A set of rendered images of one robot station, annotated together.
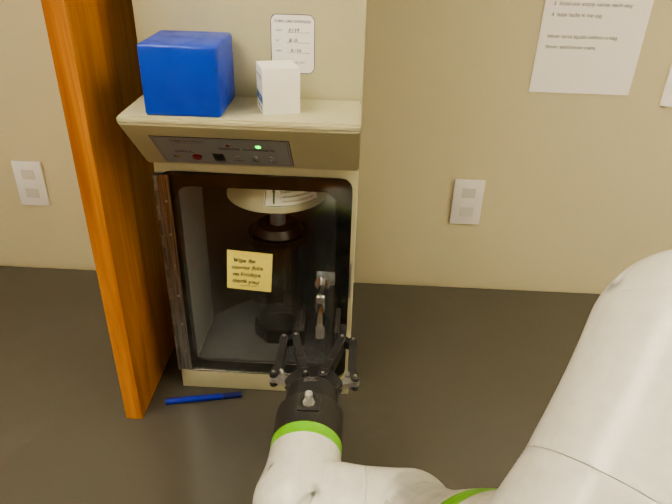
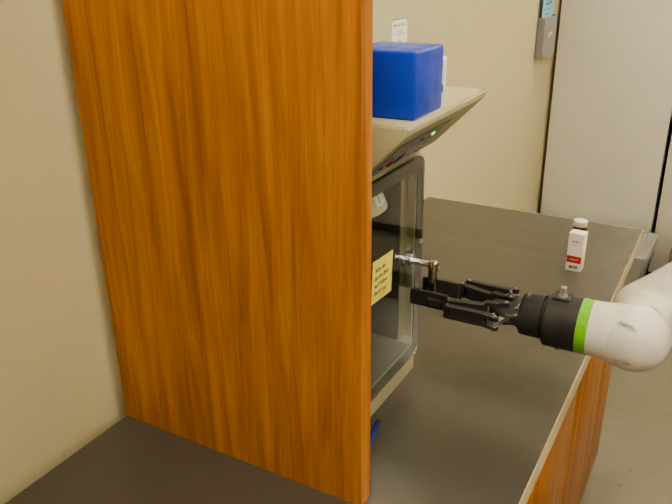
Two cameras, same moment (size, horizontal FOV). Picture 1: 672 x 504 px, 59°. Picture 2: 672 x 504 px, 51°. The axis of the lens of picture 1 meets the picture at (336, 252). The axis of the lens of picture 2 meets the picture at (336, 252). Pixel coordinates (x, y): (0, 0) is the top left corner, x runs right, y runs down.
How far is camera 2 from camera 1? 1.20 m
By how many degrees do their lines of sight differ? 55
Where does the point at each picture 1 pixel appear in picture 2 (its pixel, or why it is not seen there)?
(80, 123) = (368, 152)
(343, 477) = (642, 298)
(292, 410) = (566, 305)
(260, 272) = (387, 273)
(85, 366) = not seen: outside the picture
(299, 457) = (624, 306)
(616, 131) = not seen: hidden behind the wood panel
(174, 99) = (426, 99)
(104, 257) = (367, 303)
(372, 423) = (454, 365)
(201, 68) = (438, 65)
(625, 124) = not seen: hidden behind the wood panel
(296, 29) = (401, 31)
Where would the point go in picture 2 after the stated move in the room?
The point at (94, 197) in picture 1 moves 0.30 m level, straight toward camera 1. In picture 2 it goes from (368, 234) to (602, 236)
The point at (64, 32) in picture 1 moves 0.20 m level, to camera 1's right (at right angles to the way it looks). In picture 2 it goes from (369, 54) to (430, 37)
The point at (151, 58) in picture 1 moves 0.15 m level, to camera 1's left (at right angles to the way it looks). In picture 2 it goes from (420, 64) to (372, 81)
